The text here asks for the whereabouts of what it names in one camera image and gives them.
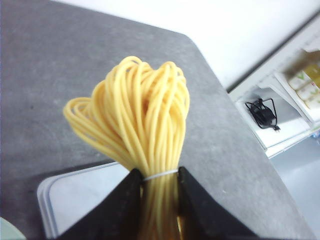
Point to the silver digital kitchen scale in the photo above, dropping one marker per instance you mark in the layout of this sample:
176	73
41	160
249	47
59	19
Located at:
66	198

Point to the yellow vermicelli noodle bundle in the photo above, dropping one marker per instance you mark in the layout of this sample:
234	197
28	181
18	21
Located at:
137	117

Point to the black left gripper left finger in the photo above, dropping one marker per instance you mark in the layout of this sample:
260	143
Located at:
115	218

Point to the white shelf unit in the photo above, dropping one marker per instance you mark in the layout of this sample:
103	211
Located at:
270	83

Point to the light green oval plate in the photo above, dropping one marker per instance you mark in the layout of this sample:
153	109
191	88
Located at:
9	232

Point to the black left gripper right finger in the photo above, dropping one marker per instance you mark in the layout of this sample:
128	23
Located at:
203	218

